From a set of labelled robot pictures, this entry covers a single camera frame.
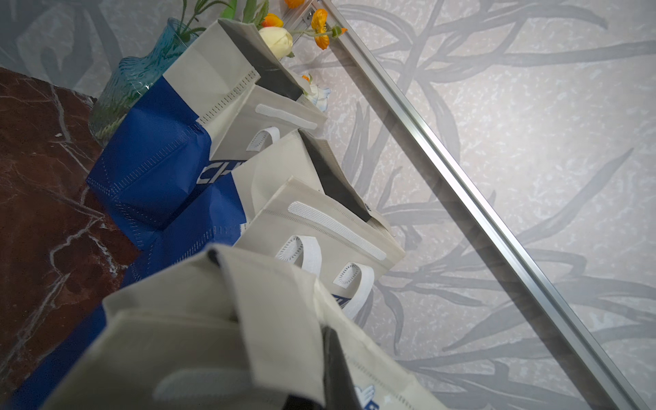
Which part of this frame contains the aluminium frame bar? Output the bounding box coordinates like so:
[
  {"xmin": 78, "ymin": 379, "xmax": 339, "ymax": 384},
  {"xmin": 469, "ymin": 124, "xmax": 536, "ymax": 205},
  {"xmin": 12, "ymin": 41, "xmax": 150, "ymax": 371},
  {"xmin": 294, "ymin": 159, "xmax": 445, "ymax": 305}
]
[{"xmin": 300, "ymin": 1, "xmax": 655, "ymax": 409}]

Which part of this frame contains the blue glass vase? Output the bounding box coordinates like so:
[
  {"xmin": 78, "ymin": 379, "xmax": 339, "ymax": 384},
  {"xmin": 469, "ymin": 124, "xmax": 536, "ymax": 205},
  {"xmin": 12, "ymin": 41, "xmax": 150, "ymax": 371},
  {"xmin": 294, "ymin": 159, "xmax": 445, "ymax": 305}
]
[{"xmin": 89, "ymin": 18, "xmax": 200, "ymax": 147}]

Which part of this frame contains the takeout bag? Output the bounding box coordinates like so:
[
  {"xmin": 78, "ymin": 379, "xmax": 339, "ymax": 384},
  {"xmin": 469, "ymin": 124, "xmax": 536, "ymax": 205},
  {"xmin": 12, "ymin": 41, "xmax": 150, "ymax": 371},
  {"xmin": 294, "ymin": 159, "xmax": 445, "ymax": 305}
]
[
  {"xmin": 0, "ymin": 243, "xmax": 449, "ymax": 410},
  {"xmin": 124, "ymin": 130, "xmax": 405, "ymax": 317},
  {"xmin": 87, "ymin": 18, "xmax": 326, "ymax": 249}
]

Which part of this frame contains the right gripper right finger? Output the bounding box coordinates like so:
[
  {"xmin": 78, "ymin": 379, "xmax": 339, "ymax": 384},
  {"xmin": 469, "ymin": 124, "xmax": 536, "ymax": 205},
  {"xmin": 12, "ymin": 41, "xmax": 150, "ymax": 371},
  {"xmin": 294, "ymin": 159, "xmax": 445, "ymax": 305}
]
[{"xmin": 321, "ymin": 326, "xmax": 362, "ymax": 410}]

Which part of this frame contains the artificial flower bouquet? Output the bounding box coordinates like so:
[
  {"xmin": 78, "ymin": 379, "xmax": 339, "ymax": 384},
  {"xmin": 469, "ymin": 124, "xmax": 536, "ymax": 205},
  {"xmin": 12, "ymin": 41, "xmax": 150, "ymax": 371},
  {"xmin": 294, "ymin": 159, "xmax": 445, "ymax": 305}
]
[{"xmin": 173, "ymin": 0, "xmax": 350, "ymax": 111}]

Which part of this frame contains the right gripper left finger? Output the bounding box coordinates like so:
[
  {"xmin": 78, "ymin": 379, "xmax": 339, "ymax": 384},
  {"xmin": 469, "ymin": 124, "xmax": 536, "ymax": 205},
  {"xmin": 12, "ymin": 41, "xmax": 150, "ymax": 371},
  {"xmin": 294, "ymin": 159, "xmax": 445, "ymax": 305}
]
[{"xmin": 282, "ymin": 395, "xmax": 324, "ymax": 410}]

